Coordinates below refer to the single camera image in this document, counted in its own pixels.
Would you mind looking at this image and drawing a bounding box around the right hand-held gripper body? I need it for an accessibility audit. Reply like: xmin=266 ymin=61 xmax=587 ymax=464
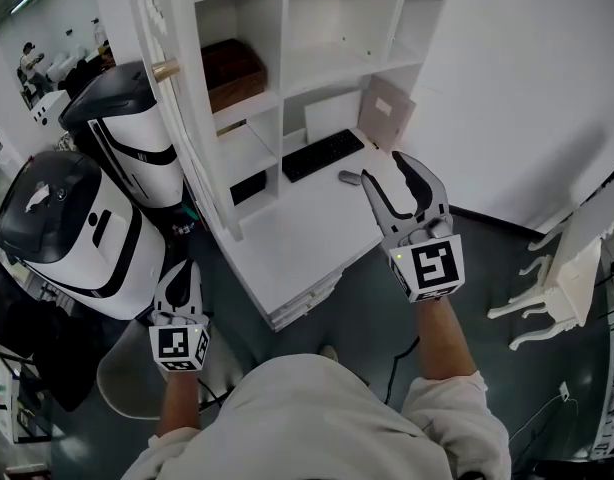
xmin=381 ymin=212 xmax=467 ymax=305

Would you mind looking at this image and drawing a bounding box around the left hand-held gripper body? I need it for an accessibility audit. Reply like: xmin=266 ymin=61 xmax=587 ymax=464
xmin=147 ymin=309 xmax=212 ymax=374

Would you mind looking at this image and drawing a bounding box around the white cabinet glass door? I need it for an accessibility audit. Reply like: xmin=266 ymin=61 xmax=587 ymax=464
xmin=124 ymin=0 xmax=246 ymax=242

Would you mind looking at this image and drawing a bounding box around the person's left forearm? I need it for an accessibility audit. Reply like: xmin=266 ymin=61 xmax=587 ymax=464
xmin=156 ymin=370 xmax=204 ymax=437

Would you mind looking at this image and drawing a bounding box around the person's right forearm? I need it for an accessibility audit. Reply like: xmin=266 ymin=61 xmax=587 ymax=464
xmin=414 ymin=296 xmax=479 ymax=382

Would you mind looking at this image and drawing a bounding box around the white desk shelf unit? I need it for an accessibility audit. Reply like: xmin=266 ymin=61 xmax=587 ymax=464
xmin=124 ymin=0 xmax=458 ymax=332

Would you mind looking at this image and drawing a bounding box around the grey round stool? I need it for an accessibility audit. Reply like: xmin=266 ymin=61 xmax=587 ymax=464
xmin=96 ymin=317 xmax=248 ymax=422

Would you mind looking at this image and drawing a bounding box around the white black mobile robot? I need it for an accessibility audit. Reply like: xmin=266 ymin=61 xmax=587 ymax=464
xmin=59 ymin=60 xmax=186 ymax=210
xmin=0 ymin=150 xmax=167 ymax=321

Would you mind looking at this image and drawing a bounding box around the black keyboard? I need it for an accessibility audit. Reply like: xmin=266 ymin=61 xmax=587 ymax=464
xmin=281 ymin=128 xmax=366 ymax=185

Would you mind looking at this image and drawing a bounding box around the beige board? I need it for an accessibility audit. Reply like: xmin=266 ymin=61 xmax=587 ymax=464
xmin=358 ymin=74 xmax=418 ymax=154

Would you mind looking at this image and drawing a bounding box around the flat black box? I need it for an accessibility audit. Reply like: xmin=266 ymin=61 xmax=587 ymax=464
xmin=229 ymin=170 xmax=269 ymax=207

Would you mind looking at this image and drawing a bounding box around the black office chair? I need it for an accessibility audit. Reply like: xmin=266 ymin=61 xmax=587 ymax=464
xmin=0 ymin=257 xmax=104 ymax=412

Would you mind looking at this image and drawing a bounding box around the person's white sweatshirt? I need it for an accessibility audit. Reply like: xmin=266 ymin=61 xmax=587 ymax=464
xmin=121 ymin=352 xmax=513 ymax=480

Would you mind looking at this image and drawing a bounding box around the crumpled white tissue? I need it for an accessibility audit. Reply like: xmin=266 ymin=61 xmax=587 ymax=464
xmin=24 ymin=183 xmax=51 ymax=214

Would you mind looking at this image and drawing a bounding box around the brown wooden box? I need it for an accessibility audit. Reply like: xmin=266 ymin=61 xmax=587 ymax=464
xmin=200 ymin=37 xmax=269 ymax=115

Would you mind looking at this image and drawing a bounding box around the white box with black dots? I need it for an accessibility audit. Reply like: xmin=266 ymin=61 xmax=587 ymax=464
xmin=29 ymin=89 xmax=71 ymax=127

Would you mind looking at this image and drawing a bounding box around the black floor cable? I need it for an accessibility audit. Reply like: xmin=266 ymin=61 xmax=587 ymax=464
xmin=384 ymin=335 xmax=421 ymax=405

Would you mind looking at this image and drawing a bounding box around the white floor cable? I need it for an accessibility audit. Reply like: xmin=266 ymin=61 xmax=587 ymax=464
xmin=509 ymin=381 xmax=581 ymax=445

